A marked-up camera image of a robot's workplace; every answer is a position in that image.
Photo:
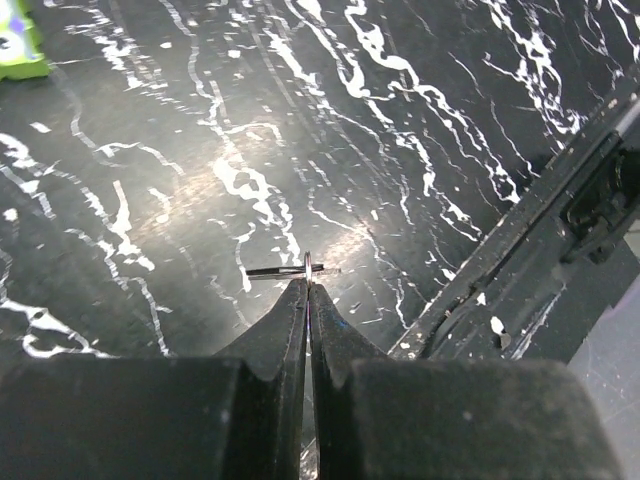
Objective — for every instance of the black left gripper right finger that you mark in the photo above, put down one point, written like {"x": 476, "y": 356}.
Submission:
{"x": 380, "y": 418}

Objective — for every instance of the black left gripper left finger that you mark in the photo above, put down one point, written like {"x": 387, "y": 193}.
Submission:
{"x": 234, "y": 415}

